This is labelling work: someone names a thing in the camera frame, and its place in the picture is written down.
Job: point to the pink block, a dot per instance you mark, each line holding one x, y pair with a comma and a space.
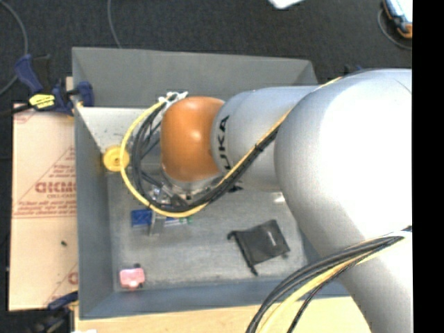
132, 278

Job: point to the brown cardboard board red print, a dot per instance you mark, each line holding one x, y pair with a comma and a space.
41, 241

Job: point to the black flat pouch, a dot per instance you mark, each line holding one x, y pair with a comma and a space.
260, 245

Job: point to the blue box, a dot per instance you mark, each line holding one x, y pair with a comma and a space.
140, 218

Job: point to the grey metal bin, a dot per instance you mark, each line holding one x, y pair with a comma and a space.
208, 258

